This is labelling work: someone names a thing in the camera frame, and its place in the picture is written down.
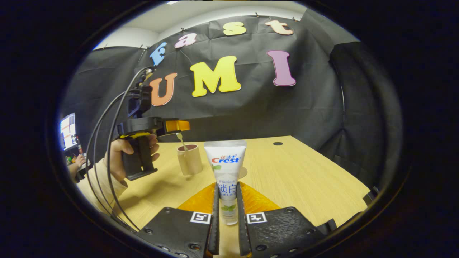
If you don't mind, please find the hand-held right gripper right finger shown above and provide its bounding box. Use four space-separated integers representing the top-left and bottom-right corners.
237 182 337 258

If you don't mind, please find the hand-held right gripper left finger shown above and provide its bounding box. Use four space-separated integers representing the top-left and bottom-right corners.
134 183 220 258

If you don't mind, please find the beige cup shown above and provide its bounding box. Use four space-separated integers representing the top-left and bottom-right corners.
177 144 203 176

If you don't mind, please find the white toothpaste tube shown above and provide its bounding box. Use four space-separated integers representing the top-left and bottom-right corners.
204 140 247 225

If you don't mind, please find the computer monitor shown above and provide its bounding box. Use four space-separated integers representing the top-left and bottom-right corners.
59 113 77 151

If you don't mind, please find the black backdrop cloth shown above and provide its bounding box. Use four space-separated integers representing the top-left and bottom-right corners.
61 9 402 190

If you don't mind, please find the black camera cable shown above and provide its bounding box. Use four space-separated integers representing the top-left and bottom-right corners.
106 66 151 231
85 91 126 224

